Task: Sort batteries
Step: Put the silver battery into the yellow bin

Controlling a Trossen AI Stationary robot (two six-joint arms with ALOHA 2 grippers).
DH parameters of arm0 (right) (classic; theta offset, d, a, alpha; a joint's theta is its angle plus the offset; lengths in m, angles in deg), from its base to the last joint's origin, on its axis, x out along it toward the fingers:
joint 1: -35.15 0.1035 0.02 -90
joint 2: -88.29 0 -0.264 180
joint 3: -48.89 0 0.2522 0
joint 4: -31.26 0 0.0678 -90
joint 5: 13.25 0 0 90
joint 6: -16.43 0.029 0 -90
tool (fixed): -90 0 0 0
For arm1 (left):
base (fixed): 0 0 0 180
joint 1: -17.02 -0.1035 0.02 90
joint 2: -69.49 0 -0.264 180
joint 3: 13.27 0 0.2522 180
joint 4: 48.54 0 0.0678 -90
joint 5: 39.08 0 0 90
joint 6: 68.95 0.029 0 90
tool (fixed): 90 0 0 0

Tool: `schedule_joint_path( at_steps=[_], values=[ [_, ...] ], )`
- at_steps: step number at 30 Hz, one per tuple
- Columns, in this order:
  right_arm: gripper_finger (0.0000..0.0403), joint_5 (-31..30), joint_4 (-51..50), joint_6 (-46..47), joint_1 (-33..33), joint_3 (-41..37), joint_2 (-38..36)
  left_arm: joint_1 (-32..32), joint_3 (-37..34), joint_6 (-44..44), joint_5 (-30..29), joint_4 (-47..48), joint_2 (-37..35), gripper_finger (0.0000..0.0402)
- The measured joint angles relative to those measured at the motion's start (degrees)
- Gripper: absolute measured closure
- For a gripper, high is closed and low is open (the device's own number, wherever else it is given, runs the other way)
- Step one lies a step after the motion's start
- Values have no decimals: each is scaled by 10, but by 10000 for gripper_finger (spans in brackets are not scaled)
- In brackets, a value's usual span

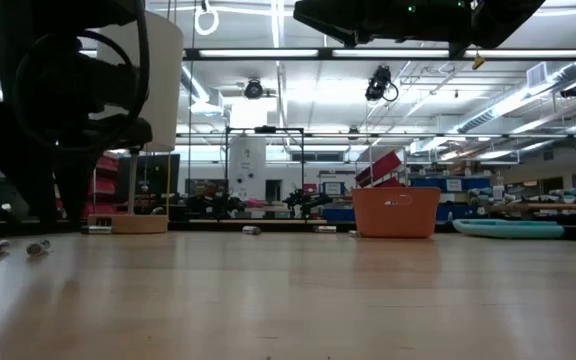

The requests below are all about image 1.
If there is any black hanging device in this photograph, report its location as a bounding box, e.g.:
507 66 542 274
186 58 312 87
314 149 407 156
243 78 265 100
365 64 394 103

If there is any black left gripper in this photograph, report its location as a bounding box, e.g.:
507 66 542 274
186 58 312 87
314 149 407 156
0 44 153 229

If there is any large black panel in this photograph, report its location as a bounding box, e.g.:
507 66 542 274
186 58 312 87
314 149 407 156
116 153 182 200

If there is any white lamp with wooden base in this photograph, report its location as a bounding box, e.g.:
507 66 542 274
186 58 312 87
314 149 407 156
87 10 185 235

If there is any orange plastic bin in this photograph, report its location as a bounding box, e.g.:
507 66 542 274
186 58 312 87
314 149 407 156
351 186 442 239

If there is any blue calculator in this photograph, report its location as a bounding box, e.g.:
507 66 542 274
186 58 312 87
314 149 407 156
451 218 566 240

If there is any white hanging ring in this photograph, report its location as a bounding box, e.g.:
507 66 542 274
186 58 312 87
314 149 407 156
193 4 221 37

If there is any white pillar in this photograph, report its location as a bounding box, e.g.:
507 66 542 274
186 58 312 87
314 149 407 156
227 137 268 201

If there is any thin black rig frame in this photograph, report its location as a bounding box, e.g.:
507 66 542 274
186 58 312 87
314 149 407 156
224 125 306 221

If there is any metal air duct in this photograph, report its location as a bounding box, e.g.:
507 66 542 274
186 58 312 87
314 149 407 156
455 59 576 134

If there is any wooden workbench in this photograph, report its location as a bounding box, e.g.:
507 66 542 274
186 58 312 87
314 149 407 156
487 201 576 212

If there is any long blue storage bin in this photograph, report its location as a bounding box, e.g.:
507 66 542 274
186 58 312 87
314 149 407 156
410 176 493 192

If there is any metal wire shelf rack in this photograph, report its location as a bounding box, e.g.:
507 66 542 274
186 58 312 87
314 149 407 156
366 142 410 190

